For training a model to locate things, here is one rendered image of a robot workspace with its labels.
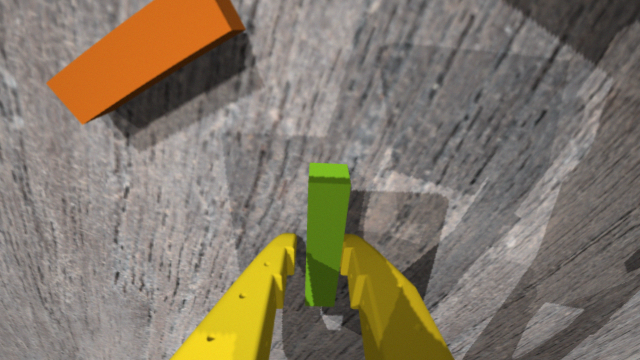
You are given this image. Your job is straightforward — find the lime green rod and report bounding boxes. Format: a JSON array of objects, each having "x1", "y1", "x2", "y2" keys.
[{"x1": 305, "y1": 163, "x2": 351, "y2": 307}]

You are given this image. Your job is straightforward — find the orange rectangular block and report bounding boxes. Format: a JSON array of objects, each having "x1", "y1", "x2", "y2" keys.
[{"x1": 47, "y1": 0, "x2": 246, "y2": 125}]

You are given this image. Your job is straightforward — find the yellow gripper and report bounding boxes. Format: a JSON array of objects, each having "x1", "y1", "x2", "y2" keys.
[{"x1": 170, "y1": 233, "x2": 454, "y2": 360}]

